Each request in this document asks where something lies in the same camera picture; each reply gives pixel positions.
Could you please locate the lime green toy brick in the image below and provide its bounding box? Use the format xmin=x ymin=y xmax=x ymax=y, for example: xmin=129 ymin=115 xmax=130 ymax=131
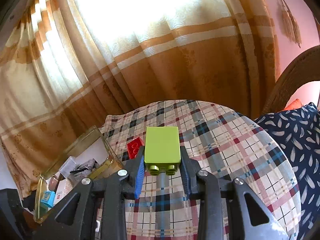
xmin=144 ymin=126 xmax=181 ymax=176

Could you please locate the cyan toy brick with star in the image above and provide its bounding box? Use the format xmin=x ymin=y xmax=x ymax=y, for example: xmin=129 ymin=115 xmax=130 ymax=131
xmin=40 ymin=191 xmax=55 ymax=208

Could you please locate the white red printed box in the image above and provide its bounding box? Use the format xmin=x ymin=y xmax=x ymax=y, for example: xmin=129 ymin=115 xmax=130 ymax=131
xmin=53 ymin=179 xmax=73 ymax=205

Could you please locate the clear plastic box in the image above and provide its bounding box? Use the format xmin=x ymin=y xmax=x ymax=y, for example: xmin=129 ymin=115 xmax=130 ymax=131
xmin=59 ymin=156 xmax=77 ymax=178

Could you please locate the grey floral pouch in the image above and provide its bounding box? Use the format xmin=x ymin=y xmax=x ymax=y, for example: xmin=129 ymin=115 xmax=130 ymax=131
xmin=70 ymin=159 xmax=100 ymax=179

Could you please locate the gold metal tray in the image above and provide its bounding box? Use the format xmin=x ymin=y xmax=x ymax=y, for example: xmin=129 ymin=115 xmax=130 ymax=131
xmin=34 ymin=126 xmax=124 ymax=224

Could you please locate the plaid tablecloth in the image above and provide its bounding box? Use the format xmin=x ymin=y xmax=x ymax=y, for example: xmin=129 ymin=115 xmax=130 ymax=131
xmin=100 ymin=100 xmax=301 ymax=239

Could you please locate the red toy brick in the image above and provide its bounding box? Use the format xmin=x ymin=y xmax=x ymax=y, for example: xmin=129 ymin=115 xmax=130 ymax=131
xmin=127 ymin=137 xmax=144 ymax=159

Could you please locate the navy leaf pattern cushion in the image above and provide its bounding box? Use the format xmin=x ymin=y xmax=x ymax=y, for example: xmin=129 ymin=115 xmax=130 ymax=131
xmin=254 ymin=102 xmax=319 ymax=239

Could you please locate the beige orange curtain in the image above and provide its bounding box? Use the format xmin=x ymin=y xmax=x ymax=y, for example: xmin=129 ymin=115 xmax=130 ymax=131
xmin=1 ymin=0 xmax=280 ymax=197

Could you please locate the curtain tassel tieback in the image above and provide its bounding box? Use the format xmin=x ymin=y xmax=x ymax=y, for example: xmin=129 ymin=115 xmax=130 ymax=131
xmin=280 ymin=0 xmax=302 ymax=48

